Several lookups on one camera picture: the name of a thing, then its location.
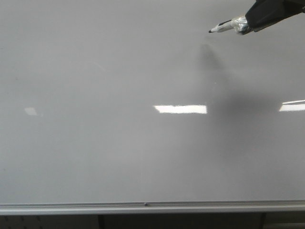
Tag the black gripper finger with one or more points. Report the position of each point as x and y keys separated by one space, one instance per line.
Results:
x=265 y=13

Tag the taped whiteboard marker pen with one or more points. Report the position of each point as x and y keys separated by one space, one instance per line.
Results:
x=238 y=24

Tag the white whiteboard with aluminium frame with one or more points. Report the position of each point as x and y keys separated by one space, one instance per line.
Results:
x=133 y=106

